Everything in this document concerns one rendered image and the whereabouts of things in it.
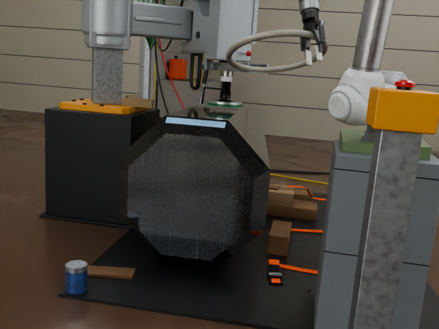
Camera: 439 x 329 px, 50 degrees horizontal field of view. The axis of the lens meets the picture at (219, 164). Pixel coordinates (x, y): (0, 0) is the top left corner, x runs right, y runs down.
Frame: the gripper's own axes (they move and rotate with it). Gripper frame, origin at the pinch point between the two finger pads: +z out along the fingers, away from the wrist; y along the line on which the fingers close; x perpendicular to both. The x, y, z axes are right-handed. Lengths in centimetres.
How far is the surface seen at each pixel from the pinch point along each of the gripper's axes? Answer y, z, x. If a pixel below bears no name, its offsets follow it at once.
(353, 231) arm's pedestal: -14, 77, 2
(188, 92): 331, -96, -141
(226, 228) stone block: 64, 72, 7
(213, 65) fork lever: 91, -28, -10
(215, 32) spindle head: 76, -42, -2
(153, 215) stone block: 89, 63, 37
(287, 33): 2.1, -8.9, 12.7
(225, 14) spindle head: 67, -50, -4
